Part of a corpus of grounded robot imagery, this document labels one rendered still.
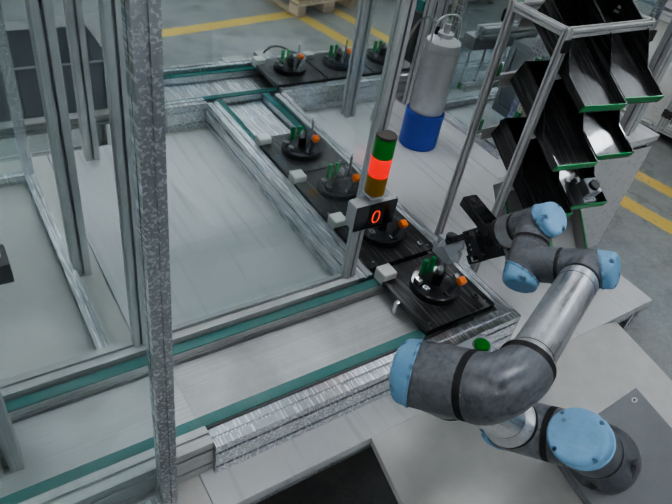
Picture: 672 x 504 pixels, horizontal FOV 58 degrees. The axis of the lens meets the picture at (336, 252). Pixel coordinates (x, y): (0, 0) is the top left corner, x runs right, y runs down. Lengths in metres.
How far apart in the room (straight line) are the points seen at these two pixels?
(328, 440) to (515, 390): 0.60
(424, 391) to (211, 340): 0.65
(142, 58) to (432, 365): 0.62
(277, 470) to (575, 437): 0.62
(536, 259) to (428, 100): 1.25
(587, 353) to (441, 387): 0.96
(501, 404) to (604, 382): 0.89
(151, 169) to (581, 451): 0.97
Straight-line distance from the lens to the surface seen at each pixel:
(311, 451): 1.43
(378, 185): 1.44
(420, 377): 1.00
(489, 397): 0.96
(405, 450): 1.48
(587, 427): 1.34
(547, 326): 1.07
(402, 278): 1.69
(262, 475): 1.39
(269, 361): 1.49
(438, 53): 2.35
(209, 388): 1.44
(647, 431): 1.55
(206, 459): 1.35
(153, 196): 0.76
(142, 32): 0.66
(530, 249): 1.31
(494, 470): 1.52
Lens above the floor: 2.07
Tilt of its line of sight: 40 degrees down
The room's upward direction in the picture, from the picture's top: 11 degrees clockwise
